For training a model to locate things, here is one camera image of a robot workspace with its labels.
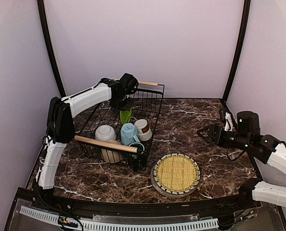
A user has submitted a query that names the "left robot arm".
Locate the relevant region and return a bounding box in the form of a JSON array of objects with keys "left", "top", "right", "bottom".
[{"left": 36, "top": 73, "right": 139, "bottom": 190}]

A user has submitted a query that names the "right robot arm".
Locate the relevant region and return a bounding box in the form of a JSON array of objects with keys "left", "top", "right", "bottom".
[{"left": 197, "top": 124, "right": 286, "bottom": 209}]

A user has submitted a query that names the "grey deer pattern plate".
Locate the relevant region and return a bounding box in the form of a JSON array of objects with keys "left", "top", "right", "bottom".
[{"left": 150, "top": 169, "right": 198, "bottom": 198}]

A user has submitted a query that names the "bright green plate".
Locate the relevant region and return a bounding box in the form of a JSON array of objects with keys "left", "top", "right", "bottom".
[{"left": 119, "top": 108, "right": 132, "bottom": 124}]

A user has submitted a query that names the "dark green mug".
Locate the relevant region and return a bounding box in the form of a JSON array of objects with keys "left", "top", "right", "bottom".
[{"left": 129, "top": 142, "right": 145, "bottom": 154}]

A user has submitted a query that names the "white utensil caddy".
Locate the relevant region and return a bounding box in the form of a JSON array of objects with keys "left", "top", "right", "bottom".
[{"left": 130, "top": 154, "right": 148, "bottom": 172}]

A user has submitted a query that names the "woven yellow green plate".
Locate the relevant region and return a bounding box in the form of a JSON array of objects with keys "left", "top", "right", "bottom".
[{"left": 156, "top": 154, "right": 199, "bottom": 193}]

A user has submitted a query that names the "white cable duct strip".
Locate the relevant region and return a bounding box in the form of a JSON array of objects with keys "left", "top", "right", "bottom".
[{"left": 19, "top": 206, "right": 219, "bottom": 231}]

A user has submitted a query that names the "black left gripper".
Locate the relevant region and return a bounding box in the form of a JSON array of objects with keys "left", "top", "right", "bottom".
[{"left": 110, "top": 93, "right": 134, "bottom": 111}]

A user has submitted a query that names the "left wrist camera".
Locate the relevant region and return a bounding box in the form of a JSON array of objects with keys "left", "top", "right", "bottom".
[{"left": 114, "top": 73, "right": 139, "bottom": 98}]

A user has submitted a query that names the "blue striped white plate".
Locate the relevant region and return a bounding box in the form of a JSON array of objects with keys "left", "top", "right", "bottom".
[{"left": 152, "top": 153, "right": 201, "bottom": 194}]

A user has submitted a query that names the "beige ribbed cup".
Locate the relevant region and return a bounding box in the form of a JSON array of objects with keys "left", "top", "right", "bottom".
[{"left": 101, "top": 149, "right": 125, "bottom": 164}]

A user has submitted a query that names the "black front rail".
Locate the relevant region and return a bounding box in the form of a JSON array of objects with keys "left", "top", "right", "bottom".
[{"left": 17, "top": 187, "right": 261, "bottom": 221}]

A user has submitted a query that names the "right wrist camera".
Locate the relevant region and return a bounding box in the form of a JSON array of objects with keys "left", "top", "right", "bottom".
[{"left": 219, "top": 108, "right": 261, "bottom": 138}]

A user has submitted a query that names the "light blue mug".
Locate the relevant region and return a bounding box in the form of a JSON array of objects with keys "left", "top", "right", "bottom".
[{"left": 121, "top": 123, "right": 140, "bottom": 146}]

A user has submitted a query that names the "white cup with brown band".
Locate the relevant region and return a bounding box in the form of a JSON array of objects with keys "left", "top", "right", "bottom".
[{"left": 134, "top": 119, "right": 153, "bottom": 141}]

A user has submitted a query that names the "black wire dish rack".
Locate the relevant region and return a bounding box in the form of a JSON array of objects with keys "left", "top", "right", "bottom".
[{"left": 78, "top": 85, "right": 164, "bottom": 168}]

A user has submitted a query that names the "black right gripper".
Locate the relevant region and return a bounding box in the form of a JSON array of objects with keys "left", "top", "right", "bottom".
[{"left": 197, "top": 124, "right": 251, "bottom": 150}]

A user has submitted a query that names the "white bowl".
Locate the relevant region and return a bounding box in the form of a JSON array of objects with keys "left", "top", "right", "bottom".
[{"left": 95, "top": 125, "right": 117, "bottom": 141}]

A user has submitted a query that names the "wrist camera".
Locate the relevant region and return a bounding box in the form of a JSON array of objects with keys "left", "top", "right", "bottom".
[
  {"left": 219, "top": 108, "right": 261, "bottom": 138},
  {"left": 114, "top": 73, "right": 139, "bottom": 98}
]

